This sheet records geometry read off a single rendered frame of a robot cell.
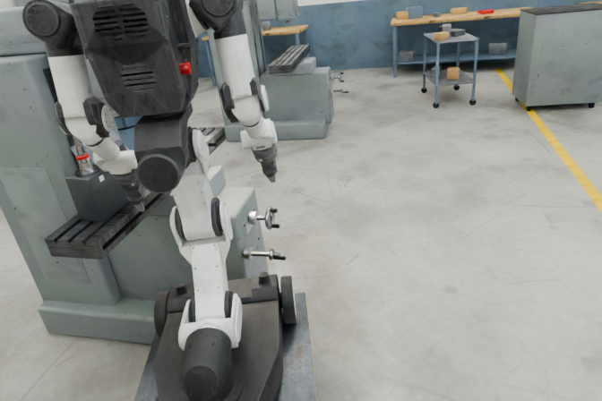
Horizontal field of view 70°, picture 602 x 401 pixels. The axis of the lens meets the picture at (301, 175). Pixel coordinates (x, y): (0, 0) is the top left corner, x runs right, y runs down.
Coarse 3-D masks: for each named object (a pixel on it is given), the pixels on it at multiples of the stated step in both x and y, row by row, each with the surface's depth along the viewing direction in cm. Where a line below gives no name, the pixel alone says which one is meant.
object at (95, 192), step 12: (96, 168) 169; (72, 180) 166; (84, 180) 164; (96, 180) 167; (108, 180) 172; (72, 192) 169; (84, 192) 167; (96, 192) 167; (108, 192) 173; (120, 192) 179; (84, 204) 170; (96, 204) 168; (108, 204) 173; (120, 204) 179; (84, 216) 173; (96, 216) 171; (108, 216) 174
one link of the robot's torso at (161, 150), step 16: (176, 112) 123; (192, 112) 133; (144, 128) 117; (160, 128) 117; (176, 128) 117; (144, 144) 116; (160, 144) 116; (176, 144) 116; (144, 160) 111; (160, 160) 112; (176, 160) 114; (144, 176) 113; (160, 176) 113; (176, 176) 114; (160, 192) 116
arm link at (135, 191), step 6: (138, 180) 157; (120, 186) 158; (126, 186) 156; (132, 186) 157; (138, 186) 160; (126, 192) 160; (132, 192) 160; (138, 192) 161; (144, 192) 166; (132, 198) 162; (138, 198) 162; (132, 204) 163
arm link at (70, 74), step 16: (64, 64) 115; (80, 64) 117; (64, 80) 116; (80, 80) 117; (64, 96) 117; (80, 96) 118; (64, 112) 119; (80, 112) 119; (96, 112) 121; (64, 128) 123; (112, 128) 129
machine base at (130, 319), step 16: (48, 304) 249; (64, 304) 247; (80, 304) 246; (96, 304) 245; (128, 304) 242; (144, 304) 240; (48, 320) 250; (64, 320) 246; (80, 320) 243; (96, 320) 240; (112, 320) 237; (128, 320) 234; (144, 320) 231; (80, 336) 250; (96, 336) 246; (112, 336) 243; (128, 336) 239; (144, 336) 236
